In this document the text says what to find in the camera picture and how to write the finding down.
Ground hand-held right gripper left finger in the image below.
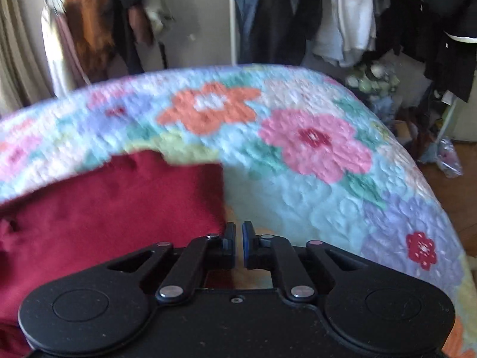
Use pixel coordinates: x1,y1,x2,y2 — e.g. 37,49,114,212
105,222,237,304

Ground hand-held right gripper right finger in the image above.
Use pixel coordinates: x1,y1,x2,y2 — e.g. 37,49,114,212
242,221,369,304

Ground dark red garment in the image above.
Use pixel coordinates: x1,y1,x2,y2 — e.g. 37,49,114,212
0,150,228,358

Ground white clothes rack pole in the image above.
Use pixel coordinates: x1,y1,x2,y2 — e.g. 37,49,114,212
228,0,240,65

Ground dark blue hanging clothes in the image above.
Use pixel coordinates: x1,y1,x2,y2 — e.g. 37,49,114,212
235,0,317,66

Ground white grey hanging clothes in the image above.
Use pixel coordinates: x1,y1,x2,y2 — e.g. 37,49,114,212
309,0,390,68

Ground floral quilted bedspread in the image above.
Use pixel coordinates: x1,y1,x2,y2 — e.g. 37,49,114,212
0,63,477,358

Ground green floral plush item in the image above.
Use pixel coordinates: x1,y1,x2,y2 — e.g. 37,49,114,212
345,63,401,95

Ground clear plastic bag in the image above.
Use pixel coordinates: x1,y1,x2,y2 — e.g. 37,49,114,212
434,136,464,179

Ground beige hanging garment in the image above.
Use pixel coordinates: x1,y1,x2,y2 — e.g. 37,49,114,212
143,0,176,38

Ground orange hanging garment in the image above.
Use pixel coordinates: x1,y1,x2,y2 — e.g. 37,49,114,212
63,0,116,83

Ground pink hanging garment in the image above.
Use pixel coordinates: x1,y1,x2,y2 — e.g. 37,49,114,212
41,5,90,98

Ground cream curtain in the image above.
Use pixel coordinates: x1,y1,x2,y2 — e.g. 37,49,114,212
0,0,56,114

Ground black hanging jacket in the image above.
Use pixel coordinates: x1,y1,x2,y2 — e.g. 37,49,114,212
376,0,477,101

